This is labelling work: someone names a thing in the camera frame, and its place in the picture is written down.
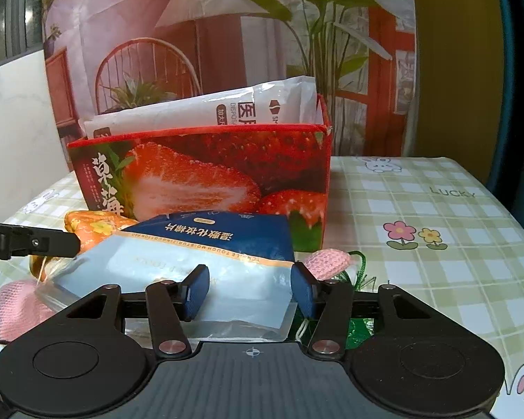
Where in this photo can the printed room backdrop cloth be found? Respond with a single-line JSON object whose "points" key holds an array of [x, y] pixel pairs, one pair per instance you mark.
{"points": [[108, 55]]}

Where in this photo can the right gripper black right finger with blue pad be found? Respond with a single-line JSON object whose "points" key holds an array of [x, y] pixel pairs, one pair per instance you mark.
{"points": [[331, 304]]}

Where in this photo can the red strawberry cardboard box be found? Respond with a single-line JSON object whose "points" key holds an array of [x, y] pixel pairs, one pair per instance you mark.
{"points": [[274, 169]]}

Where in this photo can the orange floral soft pouch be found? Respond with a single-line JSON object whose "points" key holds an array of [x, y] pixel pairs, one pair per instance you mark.
{"points": [[91, 228]]}

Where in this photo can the blue cotton pad package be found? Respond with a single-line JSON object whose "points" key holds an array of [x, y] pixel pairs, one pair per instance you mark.
{"points": [[249, 258]]}

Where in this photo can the olive yellow curtain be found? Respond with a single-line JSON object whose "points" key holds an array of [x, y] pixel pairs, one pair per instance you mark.
{"points": [[461, 78]]}

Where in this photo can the pink knitted strawberry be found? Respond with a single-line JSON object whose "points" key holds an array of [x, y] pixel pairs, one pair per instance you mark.
{"points": [[346, 267]]}

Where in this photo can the green checkered tablecloth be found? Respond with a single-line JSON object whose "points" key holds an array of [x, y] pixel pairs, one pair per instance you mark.
{"points": [[428, 226]]}

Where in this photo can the white surgical mask package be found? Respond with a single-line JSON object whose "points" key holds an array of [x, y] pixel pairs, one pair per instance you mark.
{"points": [[290, 101]]}

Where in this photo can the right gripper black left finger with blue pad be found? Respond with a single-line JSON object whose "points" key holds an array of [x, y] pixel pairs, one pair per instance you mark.
{"points": [[97, 321]]}

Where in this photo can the pink knitted item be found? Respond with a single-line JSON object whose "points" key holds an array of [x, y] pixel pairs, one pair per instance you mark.
{"points": [[20, 309]]}

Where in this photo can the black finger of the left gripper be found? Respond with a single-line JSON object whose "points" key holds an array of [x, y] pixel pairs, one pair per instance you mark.
{"points": [[16, 240]]}

